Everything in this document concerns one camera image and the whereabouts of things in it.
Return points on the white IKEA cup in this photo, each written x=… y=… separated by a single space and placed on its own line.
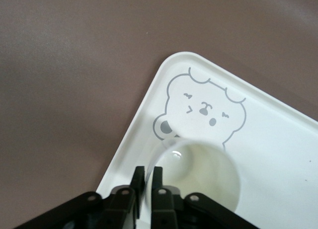
x=198 y=169

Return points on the cream bear print tray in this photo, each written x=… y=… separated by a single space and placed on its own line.
x=261 y=139

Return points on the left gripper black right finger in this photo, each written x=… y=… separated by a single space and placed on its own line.
x=164 y=209

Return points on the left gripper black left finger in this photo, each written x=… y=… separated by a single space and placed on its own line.
x=124 y=209

